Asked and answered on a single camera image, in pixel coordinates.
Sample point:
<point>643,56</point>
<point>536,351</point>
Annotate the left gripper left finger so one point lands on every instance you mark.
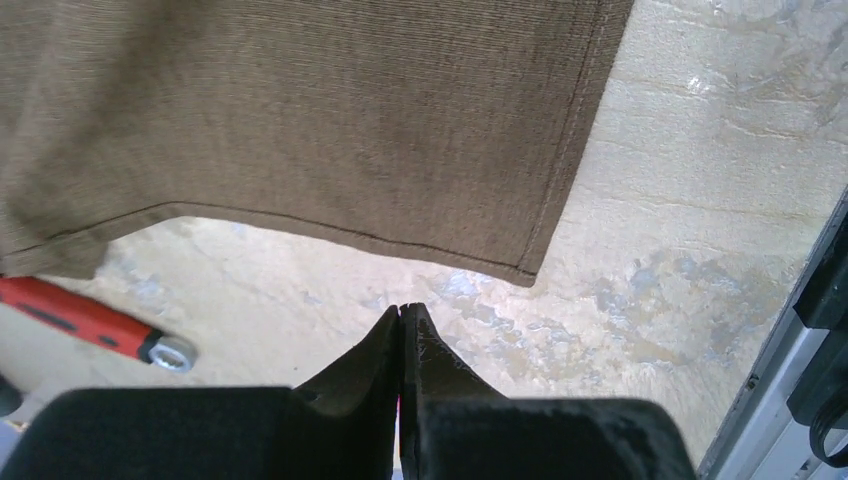
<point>340,424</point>

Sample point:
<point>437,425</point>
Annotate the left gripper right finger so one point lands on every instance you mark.
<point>454,425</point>

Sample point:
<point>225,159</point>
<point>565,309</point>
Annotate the brown cloth napkin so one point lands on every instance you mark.
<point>442,131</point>

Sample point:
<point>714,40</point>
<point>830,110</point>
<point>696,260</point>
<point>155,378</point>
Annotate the red handled adjustable wrench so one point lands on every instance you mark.
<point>94,322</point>

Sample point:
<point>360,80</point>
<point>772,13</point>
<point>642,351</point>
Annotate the aluminium frame rail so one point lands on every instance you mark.
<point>759,439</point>

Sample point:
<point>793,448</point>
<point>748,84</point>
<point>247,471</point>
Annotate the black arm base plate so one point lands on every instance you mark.
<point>819,399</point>

